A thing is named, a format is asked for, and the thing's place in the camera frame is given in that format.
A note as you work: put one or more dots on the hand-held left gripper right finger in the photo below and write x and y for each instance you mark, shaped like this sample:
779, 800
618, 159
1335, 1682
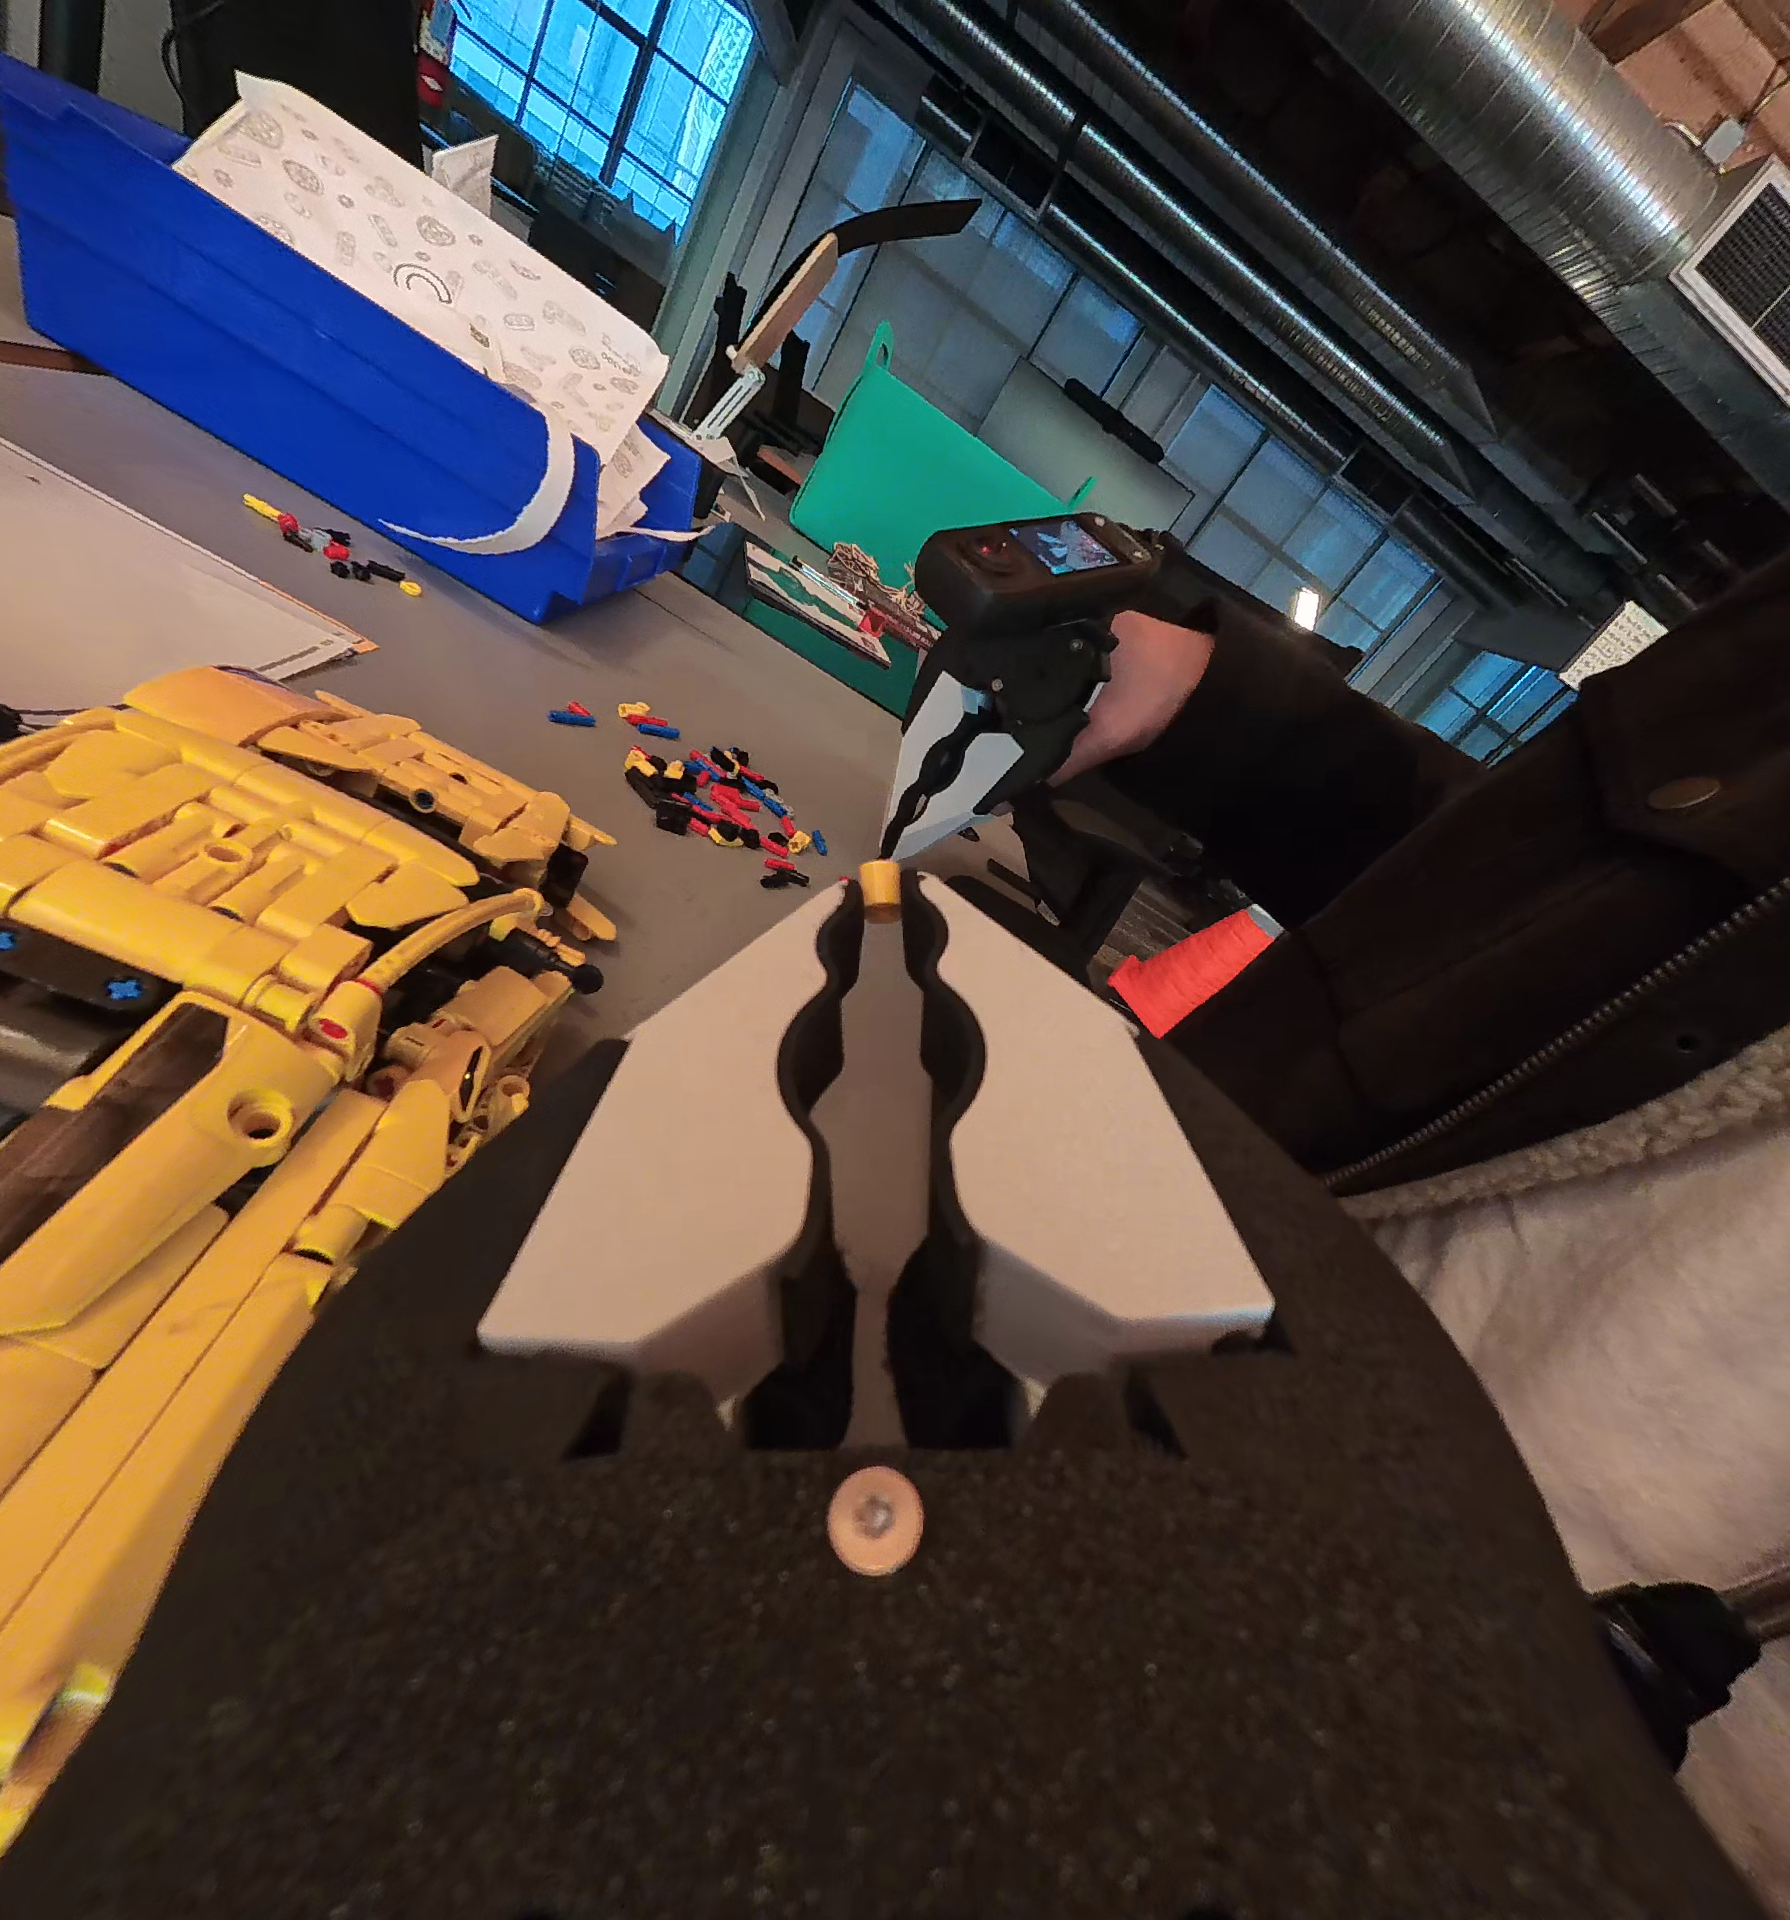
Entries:
1121, 1201

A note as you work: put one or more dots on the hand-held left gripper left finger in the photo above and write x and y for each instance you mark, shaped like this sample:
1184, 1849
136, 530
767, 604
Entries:
655, 1201

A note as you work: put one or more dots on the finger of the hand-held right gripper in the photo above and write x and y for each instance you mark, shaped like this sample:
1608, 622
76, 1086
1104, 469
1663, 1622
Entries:
984, 772
924, 742

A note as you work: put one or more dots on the small yellow connector piece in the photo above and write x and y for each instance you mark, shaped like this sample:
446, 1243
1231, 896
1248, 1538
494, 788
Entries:
879, 886

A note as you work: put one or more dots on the pile of coloured brick pins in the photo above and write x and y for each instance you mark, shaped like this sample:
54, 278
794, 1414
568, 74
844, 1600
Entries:
717, 788

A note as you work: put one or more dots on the instruction booklet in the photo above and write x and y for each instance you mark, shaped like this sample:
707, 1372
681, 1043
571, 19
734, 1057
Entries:
85, 570

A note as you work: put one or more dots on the person's right forearm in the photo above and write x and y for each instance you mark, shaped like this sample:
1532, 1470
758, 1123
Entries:
1317, 765

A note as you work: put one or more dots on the grey desk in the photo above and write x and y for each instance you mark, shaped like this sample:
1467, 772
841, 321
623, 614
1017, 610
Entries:
460, 645

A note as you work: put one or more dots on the person's right hand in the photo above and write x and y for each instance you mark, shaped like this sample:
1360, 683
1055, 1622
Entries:
1149, 674

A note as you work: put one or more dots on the flat printed box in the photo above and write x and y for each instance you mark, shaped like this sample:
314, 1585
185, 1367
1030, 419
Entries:
820, 591

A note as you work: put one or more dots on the orange-red ribbed object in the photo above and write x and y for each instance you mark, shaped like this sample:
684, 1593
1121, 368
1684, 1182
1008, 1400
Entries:
1195, 967

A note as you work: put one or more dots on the dark fleece-lined jacket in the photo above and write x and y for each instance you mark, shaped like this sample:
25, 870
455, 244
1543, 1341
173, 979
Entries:
1584, 931

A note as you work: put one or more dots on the yellow toy brick car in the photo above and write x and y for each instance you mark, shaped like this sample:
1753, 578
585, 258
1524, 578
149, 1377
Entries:
160, 931

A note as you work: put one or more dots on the small cluster of brick pins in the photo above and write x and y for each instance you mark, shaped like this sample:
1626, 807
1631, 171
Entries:
332, 546

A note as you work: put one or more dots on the gridded window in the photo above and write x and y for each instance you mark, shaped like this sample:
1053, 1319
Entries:
612, 74

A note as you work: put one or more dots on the white patterned paper bag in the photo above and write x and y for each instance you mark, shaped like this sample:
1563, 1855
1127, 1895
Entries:
386, 224

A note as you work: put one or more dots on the blue plastic bin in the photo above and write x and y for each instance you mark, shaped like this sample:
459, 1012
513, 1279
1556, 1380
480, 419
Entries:
236, 344

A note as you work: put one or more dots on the white air vent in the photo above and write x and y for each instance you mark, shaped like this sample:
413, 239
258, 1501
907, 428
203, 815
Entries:
1780, 285

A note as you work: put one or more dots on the silver ventilation duct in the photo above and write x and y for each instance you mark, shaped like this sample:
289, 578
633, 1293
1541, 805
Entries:
1556, 151

